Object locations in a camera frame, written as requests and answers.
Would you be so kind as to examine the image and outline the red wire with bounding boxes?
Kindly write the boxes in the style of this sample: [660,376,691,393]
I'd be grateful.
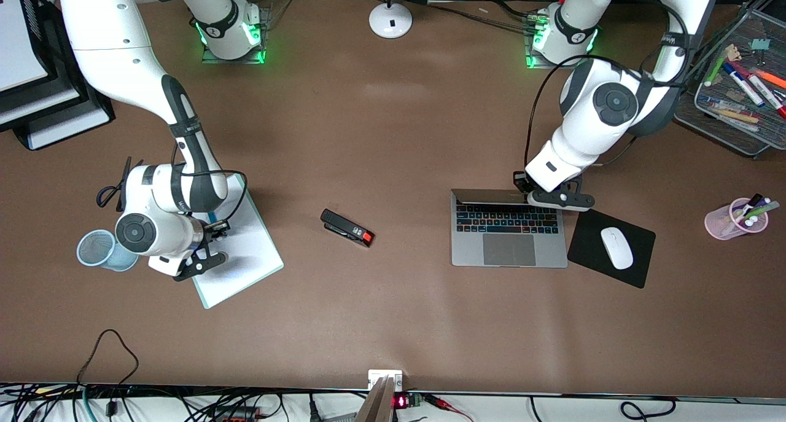
[424,393,475,422]

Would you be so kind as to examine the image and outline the black stacked document trays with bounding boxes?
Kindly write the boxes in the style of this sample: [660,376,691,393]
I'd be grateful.
[0,0,116,151]

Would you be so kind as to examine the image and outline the green marker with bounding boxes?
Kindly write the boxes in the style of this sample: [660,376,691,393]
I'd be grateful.
[704,49,731,87]

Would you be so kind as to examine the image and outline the black coiled cable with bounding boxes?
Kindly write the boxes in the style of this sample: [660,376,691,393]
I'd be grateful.
[619,397,678,421]

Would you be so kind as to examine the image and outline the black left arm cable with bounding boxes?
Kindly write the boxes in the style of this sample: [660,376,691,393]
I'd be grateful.
[524,0,692,177]

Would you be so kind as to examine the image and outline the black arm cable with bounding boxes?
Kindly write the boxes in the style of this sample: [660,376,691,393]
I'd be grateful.
[524,0,692,177]
[172,141,249,225]

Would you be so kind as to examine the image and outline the white paper sheet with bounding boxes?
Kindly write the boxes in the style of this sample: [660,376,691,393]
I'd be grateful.
[193,182,282,307]

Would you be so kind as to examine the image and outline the white round lamp base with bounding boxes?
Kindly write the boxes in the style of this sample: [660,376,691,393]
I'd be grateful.
[368,0,413,40]

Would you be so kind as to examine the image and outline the black cables across table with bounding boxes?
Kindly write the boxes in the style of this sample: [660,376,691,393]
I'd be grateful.
[424,0,550,33]

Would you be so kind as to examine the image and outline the black mouse pad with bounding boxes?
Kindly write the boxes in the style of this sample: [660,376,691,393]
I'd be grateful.
[566,208,656,289]

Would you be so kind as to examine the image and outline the teal clipboard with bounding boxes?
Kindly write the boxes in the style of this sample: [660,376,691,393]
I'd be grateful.
[189,173,285,310]

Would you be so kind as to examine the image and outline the orange highlighter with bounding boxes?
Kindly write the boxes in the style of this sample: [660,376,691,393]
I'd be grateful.
[753,67,786,92]

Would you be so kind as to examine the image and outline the green pen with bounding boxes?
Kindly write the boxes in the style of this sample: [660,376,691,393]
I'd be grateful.
[743,201,780,222]

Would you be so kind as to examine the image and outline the black looped cable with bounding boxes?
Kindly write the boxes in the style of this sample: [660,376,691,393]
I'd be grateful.
[76,329,139,410]

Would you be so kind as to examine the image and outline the black stapler red end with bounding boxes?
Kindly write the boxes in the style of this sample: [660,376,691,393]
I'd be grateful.
[320,208,375,248]

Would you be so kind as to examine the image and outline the black wire mesh tray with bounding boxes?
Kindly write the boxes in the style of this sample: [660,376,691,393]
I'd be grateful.
[674,0,786,159]

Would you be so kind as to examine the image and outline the blue mesh pen cup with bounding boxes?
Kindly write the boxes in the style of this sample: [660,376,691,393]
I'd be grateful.
[76,229,140,272]

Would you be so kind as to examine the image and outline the white metal bracket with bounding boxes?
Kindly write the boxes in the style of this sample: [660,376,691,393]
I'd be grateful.
[368,369,403,391]

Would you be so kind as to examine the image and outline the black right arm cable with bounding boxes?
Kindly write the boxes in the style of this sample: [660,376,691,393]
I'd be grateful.
[172,141,249,225]

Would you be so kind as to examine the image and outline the black cable bundle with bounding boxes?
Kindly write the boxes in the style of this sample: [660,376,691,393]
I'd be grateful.
[0,382,357,422]

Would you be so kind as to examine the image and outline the grey camera stand post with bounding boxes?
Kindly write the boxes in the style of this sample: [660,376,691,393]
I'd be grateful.
[355,375,397,422]

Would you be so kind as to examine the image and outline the red capped whiteboard marker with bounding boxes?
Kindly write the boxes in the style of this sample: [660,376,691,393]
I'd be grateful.
[742,71,786,119]

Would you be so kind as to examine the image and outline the black scissors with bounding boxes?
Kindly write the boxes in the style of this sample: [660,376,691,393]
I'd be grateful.
[96,157,144,212]

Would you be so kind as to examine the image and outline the blue capped whiteboard marker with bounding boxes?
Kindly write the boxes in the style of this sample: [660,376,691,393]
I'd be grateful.
[722,61,766,108]

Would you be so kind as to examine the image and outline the black capped marker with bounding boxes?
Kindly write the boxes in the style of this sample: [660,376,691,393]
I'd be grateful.
[733,193,764,226]

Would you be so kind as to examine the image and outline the silver laptop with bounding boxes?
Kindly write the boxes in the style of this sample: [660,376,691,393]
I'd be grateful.
[450,189,569,269]

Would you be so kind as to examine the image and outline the pink translucent pen cup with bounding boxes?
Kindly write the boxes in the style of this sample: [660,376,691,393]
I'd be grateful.
[704,198,769,241]

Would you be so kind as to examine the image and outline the white computer mouse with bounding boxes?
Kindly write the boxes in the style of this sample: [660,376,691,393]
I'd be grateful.
[600,227,634,270]

